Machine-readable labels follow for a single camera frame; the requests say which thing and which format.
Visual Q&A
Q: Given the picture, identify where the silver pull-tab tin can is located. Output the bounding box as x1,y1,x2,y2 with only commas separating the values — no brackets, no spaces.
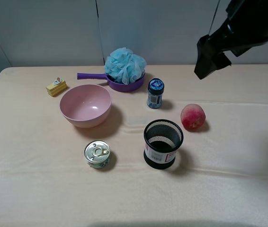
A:
84,140,111,168

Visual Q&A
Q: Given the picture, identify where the black mesh pen holder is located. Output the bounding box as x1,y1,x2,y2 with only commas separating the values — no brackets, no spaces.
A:
143,119,184,170

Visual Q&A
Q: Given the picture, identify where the purple toy frying pan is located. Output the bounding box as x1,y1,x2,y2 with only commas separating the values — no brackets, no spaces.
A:
77,72,145,92

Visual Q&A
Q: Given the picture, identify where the pink plastic bowl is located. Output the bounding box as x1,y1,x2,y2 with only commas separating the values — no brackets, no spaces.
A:
60,84,112,128

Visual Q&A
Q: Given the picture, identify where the blue mesh bath loofah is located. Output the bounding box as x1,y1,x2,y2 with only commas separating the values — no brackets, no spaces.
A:
104,47,147,85

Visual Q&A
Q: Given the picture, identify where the red peach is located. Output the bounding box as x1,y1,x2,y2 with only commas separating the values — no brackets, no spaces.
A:
180,104,206,131

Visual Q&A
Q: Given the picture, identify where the small blue-capped bottle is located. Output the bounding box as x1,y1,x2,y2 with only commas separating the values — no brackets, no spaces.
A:
147,78,164,109

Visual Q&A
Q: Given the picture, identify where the yellow toy cake slice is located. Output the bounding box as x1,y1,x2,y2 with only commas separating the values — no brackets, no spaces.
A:
46,77,68,97

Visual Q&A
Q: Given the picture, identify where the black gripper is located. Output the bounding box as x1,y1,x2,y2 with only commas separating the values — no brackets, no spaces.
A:
194,0,268,79

